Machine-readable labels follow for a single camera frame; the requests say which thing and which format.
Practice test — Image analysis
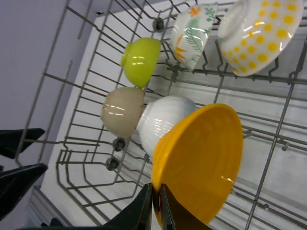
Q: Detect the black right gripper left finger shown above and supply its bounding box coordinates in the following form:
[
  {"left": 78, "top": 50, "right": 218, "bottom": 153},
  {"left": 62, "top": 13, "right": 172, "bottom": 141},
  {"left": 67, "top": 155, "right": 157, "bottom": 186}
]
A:
[{"left": 95, "top": 183, "right": 153, "bottom": 230}]

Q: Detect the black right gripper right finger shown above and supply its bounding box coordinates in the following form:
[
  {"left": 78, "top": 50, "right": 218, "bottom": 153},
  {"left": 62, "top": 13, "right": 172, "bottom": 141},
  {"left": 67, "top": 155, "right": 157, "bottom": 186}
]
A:
[{"left": 160, "top": 184, "right": 211, "bottom": 230}]

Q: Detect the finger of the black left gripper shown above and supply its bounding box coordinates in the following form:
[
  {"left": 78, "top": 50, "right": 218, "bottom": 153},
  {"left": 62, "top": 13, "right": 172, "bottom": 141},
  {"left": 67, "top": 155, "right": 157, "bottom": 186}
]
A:
[
  {"left": 0, "top": 163, "right": 47, "bottom": 216},
  {"left": 0, "top": 128, "right": 45, "bottom": 159}
]

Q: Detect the orange ribbed bowl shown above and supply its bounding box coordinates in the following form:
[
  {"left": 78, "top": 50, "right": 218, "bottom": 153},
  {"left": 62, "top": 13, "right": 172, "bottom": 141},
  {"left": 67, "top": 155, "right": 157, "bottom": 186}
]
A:
[{"left": 151, "top": 103, "right": 243, "bottom": 224}]

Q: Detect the white ribbed bowl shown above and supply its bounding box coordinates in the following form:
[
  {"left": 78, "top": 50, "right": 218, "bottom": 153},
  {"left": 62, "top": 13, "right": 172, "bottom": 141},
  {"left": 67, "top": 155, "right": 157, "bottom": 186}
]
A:
[{"left": 136, "top": 96, "right": 196, "bottom": 157}]

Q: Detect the beige bowl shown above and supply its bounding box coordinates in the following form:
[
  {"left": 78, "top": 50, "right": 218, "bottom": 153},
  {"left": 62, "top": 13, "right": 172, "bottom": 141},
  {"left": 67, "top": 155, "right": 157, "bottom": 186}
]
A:
[{"left": 100, "top": 87, "right": 144, "bottom": 139}]

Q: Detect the lime green bowl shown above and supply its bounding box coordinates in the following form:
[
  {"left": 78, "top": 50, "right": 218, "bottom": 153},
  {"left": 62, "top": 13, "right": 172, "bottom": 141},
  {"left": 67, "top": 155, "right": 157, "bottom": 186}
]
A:
[{"left": 120, "top": 37, "right": 161, "bottom": 88}]

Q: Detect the white floral leaf bowl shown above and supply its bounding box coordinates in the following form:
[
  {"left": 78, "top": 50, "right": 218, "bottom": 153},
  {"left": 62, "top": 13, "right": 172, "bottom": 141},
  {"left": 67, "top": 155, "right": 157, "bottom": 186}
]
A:
[{"left": 170, "top": 2, "right": 218, "bottom": 71}]

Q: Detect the white yellow dotted bowl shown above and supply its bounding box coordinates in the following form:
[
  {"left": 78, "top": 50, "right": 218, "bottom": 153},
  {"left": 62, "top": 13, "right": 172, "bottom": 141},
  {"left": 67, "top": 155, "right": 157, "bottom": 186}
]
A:
[{"left": 218, "top": 0, "right": 304, "bottom": 77}]

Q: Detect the grey wire dish rack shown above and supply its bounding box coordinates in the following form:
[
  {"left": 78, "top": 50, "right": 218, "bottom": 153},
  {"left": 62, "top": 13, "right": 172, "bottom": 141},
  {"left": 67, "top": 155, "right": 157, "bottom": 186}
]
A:
[{"left": 14, "top": 0, "right": 307, "bottom": 230}]

